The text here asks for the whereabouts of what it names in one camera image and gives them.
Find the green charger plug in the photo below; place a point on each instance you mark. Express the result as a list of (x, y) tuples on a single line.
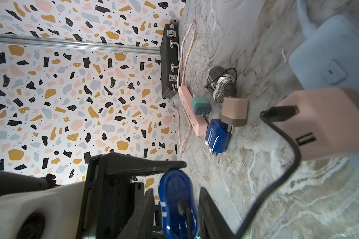
[(201, 106)]

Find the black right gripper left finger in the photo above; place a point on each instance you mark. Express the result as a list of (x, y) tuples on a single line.
[(140, 225)]

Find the black briefcase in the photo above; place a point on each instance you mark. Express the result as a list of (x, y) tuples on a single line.
[(170, 57)]

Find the pink power strip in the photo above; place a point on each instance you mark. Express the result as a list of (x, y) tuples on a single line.
[(197, 122)]

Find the white power strip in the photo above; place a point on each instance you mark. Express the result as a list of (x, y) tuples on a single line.
[(329, 58)]

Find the pink plug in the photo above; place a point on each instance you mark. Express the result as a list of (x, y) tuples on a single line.
[(234, 113), (326, 124)]

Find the aluminium corner post left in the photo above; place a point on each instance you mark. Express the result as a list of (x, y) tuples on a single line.
[(11, 39)]

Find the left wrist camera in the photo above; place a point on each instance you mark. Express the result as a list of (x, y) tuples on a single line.
[(46, 214)]

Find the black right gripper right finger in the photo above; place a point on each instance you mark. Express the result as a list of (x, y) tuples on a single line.
[(212, 223)]

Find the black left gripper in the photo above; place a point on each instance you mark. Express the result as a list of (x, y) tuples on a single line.
[(110, 196)]

